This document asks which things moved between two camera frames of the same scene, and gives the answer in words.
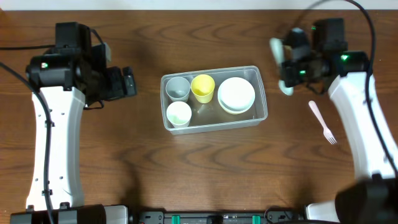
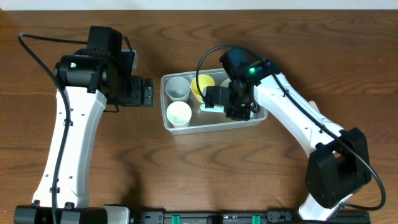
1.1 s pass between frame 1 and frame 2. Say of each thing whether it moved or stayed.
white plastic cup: stayed
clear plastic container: stayed
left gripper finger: moved
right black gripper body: moved
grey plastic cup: stayed
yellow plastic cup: stayed
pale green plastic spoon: moved
